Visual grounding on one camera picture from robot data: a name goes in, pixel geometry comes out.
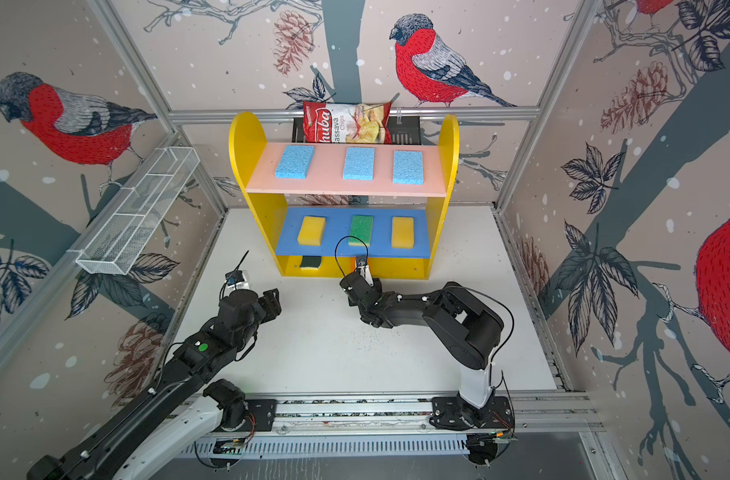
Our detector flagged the white mesh wall tray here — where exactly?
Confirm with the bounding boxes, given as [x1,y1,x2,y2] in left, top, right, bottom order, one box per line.
[76,146,200,275]

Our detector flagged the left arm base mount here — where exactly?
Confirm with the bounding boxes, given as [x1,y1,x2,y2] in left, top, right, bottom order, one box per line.
[203,379,278,433]

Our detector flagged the red cassava chips bag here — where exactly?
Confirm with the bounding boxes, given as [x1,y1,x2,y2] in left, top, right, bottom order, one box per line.
[302,102,392,144]

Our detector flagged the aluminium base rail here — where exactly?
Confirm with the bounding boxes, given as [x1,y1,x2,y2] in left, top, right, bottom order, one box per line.
[109,392,594,463]

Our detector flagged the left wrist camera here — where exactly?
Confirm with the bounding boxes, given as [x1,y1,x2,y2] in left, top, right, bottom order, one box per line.
[224,269,250,293]

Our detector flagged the dark green wavy sponge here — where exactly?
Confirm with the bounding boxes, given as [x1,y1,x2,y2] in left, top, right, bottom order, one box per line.
[299,256,322,270]

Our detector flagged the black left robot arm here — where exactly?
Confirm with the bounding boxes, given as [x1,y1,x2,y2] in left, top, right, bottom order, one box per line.
[26,289,282,479]

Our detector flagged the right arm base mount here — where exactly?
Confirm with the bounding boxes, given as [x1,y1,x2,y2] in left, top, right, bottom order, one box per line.
[429,394,515,431]

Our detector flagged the light blue sponge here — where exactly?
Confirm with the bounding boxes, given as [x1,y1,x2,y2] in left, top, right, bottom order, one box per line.
[275,144,315,180]
[392,150,424,185]
[343,147,375,181]

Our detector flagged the yellow shelf unit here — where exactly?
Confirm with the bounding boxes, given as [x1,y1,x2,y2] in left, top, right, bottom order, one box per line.
[229,112,460,280]

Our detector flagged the pink upper shelf board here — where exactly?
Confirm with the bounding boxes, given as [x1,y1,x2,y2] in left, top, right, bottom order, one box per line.
[245,142,458,198]

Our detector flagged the yellow sponge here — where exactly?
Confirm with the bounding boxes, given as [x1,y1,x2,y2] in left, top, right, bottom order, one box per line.
[391,216,415,250]
[297,216,326,247]

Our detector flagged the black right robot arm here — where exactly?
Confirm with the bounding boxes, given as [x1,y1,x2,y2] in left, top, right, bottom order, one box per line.
[339,271,505,410]

